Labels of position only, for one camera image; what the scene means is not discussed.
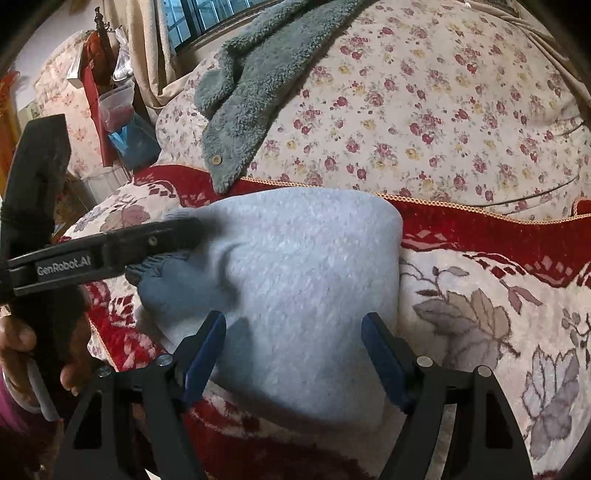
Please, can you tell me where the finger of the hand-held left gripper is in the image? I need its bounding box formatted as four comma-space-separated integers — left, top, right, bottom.
104, 217, 202, 278

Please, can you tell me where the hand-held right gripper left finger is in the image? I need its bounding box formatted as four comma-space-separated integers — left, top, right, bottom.
54, 310, 228, 480

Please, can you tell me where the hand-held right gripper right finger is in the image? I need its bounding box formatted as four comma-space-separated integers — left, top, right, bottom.
361, 312, 534, 480

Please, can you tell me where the person's left forearm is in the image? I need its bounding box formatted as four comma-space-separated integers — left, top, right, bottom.
0, 376, 63, 464

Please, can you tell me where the person's left hand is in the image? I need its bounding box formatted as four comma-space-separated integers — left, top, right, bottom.
0, 293, 95, 398

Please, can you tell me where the white ribbed bin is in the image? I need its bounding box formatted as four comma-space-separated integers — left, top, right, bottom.
83, 166, 132, 204

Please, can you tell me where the floral cushion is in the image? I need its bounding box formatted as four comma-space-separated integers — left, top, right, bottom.
33, 32, 103, 164

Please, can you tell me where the blue plastic bag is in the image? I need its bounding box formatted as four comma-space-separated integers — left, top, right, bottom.
107, 113, 160, 169

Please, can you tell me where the red patterned blanket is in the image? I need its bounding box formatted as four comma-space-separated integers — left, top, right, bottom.
60, 164, 591, 480

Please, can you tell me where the clear plastic container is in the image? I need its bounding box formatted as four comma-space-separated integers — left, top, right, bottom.
98, 80, 136, 134

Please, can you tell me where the silver bangle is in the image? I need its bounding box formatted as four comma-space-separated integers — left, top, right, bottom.
2, 359, 62, 422

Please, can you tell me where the beige curtain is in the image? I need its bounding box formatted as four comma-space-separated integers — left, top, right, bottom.
102, 0, 222, 109

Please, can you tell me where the green fleece jacket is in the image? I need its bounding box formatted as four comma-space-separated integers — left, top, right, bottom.
194, 0, 365, 195

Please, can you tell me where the barred window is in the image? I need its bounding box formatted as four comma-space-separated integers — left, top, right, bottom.
159, 0, 282, 51

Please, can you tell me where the floral bed sheet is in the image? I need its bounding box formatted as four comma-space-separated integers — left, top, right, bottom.
154, 0, 591, 222

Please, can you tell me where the dark wooden post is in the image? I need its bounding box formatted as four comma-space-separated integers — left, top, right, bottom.
92, 7, 116, 84

